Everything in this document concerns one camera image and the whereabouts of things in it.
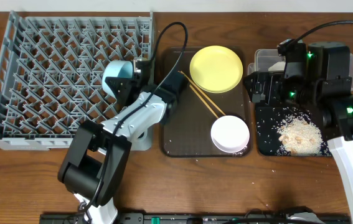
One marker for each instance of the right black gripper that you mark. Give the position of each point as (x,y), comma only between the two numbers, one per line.
(273,80)

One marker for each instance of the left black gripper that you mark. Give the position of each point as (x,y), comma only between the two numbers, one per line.
(126,88)

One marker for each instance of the light blue bowl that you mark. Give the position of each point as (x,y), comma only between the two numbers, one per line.
(117,69)

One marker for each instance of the white napkin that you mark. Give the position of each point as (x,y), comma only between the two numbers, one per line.
(277,67)

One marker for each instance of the yellow plate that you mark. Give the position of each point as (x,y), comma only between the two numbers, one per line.
(216,69)

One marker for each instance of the white bowl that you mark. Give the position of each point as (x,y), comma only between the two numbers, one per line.
(230,134)

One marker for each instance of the wooden chopstick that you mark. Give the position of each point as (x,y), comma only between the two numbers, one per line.
(203,101)
(211,103)

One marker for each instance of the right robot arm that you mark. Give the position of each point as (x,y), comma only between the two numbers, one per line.
(315,78)

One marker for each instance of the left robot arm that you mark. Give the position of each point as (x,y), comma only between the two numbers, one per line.
(96,160)

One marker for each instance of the black waste tray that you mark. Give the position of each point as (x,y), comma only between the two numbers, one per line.
(267,120)

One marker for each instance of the grey plastic dishwasher rack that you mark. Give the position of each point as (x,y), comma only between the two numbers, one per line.
(51,74)

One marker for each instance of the clear plastic bin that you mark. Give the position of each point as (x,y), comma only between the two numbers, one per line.
(265,58)

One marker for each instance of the food scraps pile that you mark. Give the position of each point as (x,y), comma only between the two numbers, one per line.
(299,136)

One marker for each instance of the dark brown serving tray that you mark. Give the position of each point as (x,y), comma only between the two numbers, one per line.
(187,132)

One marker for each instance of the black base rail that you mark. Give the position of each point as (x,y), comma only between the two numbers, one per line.
(296,213)

